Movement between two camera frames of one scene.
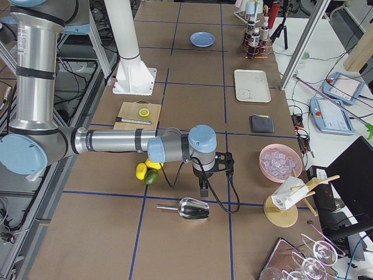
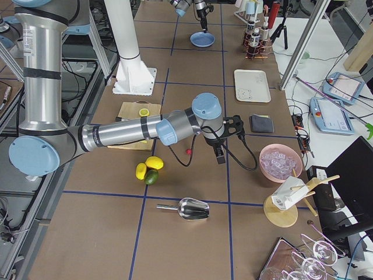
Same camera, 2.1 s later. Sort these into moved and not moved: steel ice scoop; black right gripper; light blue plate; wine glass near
Moved: black right gripper
Not moved: steel ice scoop; light blue plate; wine glass near
